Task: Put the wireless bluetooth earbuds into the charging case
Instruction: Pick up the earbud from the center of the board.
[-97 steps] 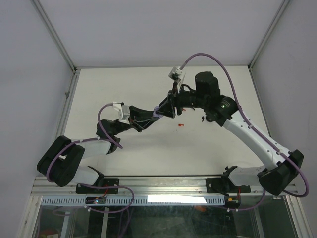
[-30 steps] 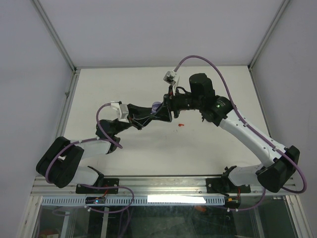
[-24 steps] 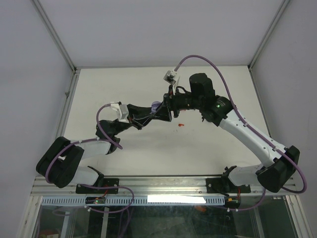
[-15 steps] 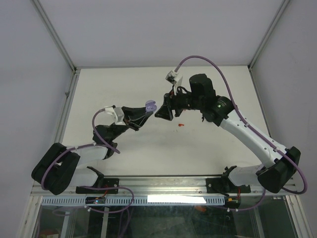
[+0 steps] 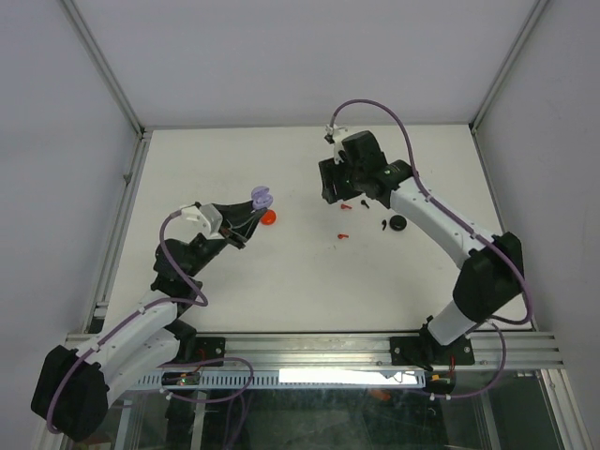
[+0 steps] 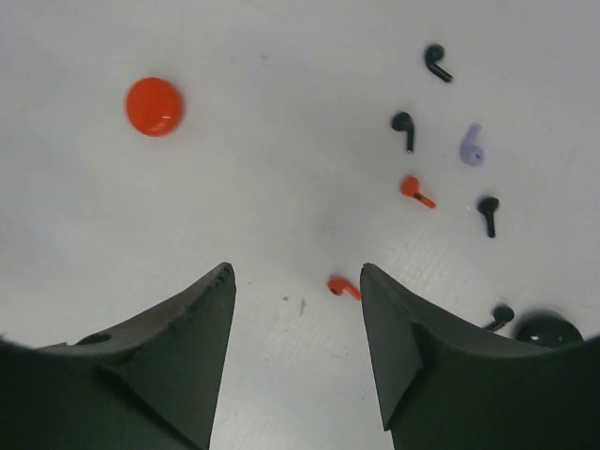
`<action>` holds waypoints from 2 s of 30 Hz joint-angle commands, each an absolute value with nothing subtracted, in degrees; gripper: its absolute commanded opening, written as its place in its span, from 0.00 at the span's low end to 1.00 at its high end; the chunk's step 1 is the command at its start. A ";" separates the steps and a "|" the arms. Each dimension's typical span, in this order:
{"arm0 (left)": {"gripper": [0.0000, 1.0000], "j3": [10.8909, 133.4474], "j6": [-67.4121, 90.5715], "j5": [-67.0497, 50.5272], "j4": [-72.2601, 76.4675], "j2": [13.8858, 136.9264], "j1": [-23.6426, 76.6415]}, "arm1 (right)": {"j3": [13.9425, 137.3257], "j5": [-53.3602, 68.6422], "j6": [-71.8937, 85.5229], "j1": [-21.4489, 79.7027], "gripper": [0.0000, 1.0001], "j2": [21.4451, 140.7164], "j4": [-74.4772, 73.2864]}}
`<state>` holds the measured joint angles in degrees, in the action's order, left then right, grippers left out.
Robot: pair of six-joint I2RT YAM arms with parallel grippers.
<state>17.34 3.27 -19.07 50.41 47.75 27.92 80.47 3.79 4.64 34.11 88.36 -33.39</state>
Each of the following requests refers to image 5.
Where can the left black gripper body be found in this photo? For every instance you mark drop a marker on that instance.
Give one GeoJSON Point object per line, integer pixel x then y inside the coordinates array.
{"type": "Point", "coordinates": [227, 233]}

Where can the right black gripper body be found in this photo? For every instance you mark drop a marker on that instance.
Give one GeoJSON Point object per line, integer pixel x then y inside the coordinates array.
{"type": "Point", "coordinates": [340, 180]}

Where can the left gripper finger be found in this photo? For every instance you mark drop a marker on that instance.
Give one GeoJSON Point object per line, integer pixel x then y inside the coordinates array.
{"type": "Point", "coordinates": [236, 211]}
{"type": "Point", "coordinates": [244, 226]}

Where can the purple charging case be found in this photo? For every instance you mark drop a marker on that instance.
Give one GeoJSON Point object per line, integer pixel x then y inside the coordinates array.
{"type": "Point", "coordinates": [261, 198]}

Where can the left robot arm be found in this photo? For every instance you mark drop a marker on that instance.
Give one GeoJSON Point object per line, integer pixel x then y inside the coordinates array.
{"type": "Point", "coordinates": [76, 387]}

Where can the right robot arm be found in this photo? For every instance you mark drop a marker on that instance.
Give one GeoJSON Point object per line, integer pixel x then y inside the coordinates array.
{"type": "Point", "coordinates": [489, 265]}

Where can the red charging case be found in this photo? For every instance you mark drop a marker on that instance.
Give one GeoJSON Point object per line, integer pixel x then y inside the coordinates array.
{"type": "Point", "coordinates": [269, 218]}

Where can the black charging case lower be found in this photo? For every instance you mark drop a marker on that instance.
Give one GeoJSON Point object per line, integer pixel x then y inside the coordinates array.
{"type": "Point", "coordinates": [397, 223]}

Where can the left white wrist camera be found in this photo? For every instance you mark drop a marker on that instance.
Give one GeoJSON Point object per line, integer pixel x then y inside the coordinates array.
{"type": "Point", "coordinates": [207, 218]}

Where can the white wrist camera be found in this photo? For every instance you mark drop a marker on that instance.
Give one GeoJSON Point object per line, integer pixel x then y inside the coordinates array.
{"type": "Point", "coordinates": [334, 135]}
{"type": "Point", "coordinates": [207, 218]}

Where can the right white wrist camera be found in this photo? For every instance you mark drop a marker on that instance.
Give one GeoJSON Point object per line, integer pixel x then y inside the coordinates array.
{"type": "Point", "coordinates": [334, 135]}

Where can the left aluminium frame post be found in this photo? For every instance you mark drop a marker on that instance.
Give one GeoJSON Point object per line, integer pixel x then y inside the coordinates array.
{"type": "Point", "coordinates": [97, 57]}

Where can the aluminium frame post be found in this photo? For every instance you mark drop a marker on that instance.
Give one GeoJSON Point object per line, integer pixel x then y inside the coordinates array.
{"type": "Point", "coordinates": [526, 30]}
{"type": "Point", "coordinates": [97, 57]}

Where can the slotted cable duct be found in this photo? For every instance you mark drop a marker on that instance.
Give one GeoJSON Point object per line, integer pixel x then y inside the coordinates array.
{"type": "Point", "coordinates": [285, 378]}

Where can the aluminium mounting rail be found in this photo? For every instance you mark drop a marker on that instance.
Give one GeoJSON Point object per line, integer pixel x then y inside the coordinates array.
{"type": "Point", "coordinates": [483, 350]}

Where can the right aluminium frame post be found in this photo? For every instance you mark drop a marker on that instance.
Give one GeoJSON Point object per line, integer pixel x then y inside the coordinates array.
{"type": "Point", "coordinates": [526, 30]}

